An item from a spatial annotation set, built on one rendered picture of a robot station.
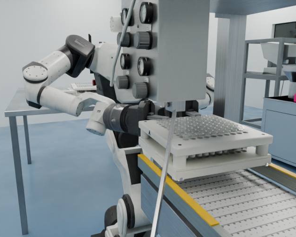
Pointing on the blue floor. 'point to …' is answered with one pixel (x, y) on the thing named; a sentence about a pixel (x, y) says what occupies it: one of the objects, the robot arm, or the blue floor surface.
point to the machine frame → (229, 67)
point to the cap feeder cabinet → (285, 130)
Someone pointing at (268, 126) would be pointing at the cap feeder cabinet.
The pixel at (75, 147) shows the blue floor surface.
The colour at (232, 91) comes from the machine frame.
